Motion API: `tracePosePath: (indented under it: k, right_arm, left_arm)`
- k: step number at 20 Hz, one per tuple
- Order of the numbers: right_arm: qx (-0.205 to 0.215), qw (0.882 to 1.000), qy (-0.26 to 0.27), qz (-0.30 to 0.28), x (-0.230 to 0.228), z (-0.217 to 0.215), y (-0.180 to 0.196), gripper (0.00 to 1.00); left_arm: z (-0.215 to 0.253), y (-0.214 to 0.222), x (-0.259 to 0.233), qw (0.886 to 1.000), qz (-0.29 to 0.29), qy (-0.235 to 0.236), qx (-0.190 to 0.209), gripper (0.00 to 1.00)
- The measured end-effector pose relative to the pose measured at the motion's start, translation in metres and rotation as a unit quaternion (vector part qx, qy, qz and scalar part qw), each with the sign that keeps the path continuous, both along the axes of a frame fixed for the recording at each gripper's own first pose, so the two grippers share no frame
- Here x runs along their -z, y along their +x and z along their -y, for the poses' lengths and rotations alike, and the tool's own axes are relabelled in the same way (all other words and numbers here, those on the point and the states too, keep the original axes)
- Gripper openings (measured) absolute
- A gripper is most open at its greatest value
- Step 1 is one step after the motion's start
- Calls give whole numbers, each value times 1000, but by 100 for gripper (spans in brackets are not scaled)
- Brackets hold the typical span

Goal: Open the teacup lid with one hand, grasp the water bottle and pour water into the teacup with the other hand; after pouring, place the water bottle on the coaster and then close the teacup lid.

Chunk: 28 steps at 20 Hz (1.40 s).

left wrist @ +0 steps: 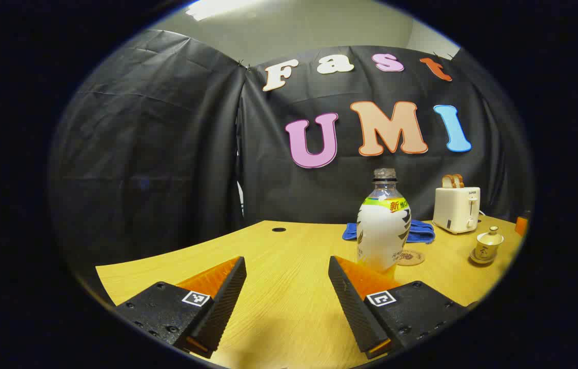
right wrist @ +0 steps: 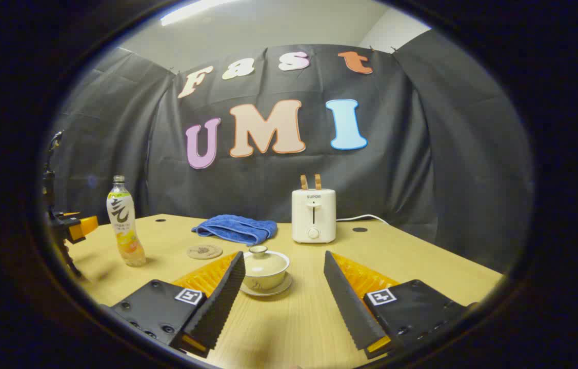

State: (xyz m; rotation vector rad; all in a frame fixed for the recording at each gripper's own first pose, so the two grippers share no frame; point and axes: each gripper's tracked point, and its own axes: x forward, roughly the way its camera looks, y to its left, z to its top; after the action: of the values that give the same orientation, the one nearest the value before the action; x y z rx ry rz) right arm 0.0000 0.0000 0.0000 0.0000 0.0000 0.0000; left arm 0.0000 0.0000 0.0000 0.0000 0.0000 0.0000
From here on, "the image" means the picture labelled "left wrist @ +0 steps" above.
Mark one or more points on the cream ceramic saucer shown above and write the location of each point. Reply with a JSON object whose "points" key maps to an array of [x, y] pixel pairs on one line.
{"points": [[476, 259]]}

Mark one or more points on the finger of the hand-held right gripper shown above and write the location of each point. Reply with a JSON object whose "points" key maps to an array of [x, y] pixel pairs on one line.
{"points": [[521, 226]]}

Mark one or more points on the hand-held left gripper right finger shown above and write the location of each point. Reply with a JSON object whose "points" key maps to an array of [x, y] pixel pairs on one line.
{"points": [[353, 307]]}

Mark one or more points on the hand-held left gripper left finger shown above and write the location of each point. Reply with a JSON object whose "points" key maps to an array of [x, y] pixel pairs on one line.
{"points": [[224, 307]]}

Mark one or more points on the cream ceramic teacup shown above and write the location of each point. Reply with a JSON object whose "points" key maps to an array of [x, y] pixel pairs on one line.
{"points": [[485, 250]]}

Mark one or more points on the blue towel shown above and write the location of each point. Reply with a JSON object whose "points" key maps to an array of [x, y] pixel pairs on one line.
{"points": [[422, 231]]}

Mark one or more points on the ceiling light strip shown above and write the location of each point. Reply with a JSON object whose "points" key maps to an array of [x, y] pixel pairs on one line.
{"points": [[222, 7]]}

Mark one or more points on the clear water bottle white label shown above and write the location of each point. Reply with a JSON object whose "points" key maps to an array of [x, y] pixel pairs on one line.
{"points": [[381, 230]]}

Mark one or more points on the white toaster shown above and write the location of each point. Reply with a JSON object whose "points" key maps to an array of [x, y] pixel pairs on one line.
{"points": [[454, 207]]}

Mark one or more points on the black backdrop cloth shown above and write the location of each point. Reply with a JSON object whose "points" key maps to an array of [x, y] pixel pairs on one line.
{"points": [[165, 154]]}

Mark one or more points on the cream teacup lid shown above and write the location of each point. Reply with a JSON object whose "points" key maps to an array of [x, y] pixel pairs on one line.
{"points": [[490, 237]]}

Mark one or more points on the toasted bread slice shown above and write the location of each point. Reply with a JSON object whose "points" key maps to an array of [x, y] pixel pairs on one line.
{"points": [[446, 181], [459, 180]]}

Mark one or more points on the round brown coaster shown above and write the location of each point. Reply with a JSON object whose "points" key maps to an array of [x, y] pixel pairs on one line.
{"points": [[415, 258]]}

